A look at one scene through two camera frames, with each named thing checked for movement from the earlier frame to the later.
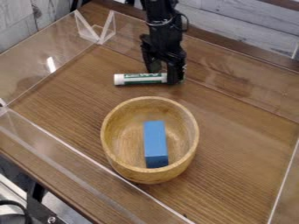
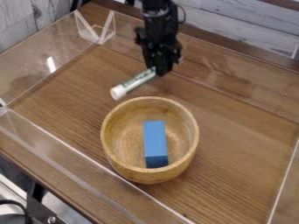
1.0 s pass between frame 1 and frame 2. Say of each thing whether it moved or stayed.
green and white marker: moved
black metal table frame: stayed
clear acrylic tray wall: stayed
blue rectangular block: stayed
